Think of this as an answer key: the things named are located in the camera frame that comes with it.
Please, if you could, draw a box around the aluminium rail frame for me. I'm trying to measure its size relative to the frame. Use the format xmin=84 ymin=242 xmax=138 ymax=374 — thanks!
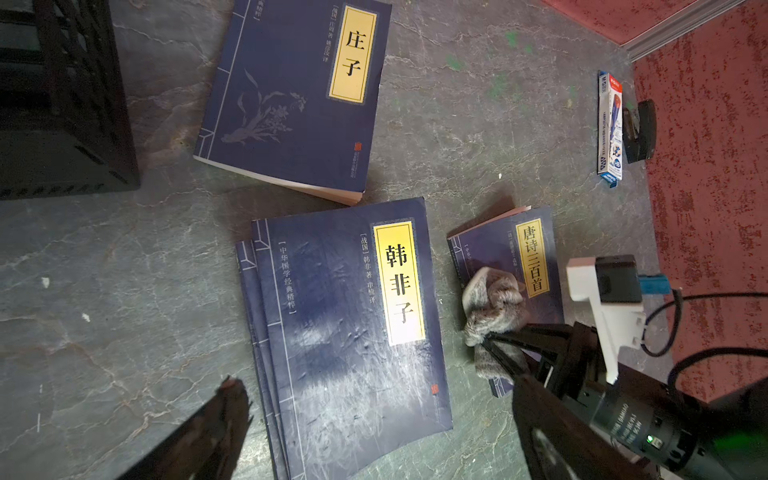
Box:
xmin=621 ymin=0 xmax=744 ymax=62

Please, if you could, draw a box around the purple book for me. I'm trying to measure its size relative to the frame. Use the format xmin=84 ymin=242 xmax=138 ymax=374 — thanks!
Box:
xmin=447 ymin=206 xmax=564 ymax=398
xmin=235 ymin=240 xmax=291 ymax=479
xmin=252 ymin=197 xmax=453 ymax=479

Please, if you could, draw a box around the black mesh file basket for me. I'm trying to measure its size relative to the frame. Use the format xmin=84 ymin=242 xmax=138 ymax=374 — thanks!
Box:
xmin=1 ymin=0 xmax=140 ymax=201

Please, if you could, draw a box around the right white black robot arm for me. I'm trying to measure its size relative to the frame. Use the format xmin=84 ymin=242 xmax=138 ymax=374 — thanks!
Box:
xmin=482 ymin=324 xmax=767 ymax=479

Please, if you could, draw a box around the white blue pen box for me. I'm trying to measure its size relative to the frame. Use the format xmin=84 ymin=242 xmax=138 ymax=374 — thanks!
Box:
xmin=596 ymin=71 xmax=623 ymax=188

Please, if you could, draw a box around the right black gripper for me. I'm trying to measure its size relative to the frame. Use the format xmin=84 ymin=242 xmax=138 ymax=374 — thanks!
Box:
xmin=482 ymin=323 xmax=606 ymax=414

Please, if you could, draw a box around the blue book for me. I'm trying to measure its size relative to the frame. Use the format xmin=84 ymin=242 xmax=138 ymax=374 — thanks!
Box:
xmin=193 ymin=0 xmax=392 ymax=206

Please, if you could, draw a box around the small black device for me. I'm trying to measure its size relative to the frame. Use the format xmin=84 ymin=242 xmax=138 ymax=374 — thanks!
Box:
xmin=622 ymin=99 xmax=657 ymax=164

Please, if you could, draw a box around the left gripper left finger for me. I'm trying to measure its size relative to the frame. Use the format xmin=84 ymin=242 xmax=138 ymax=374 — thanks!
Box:
xmin=121 ymin=377 xmax=252 ymax=479

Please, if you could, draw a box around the grey fluffy cleaning cloth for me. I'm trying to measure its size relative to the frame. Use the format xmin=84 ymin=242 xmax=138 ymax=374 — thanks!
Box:
xmin=461 ymin=267 xmax=530 ymax=382

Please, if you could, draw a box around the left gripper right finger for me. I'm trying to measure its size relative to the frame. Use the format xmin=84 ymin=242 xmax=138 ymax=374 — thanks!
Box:
xmin=512 ymin=375 xmax=660 ymax=479

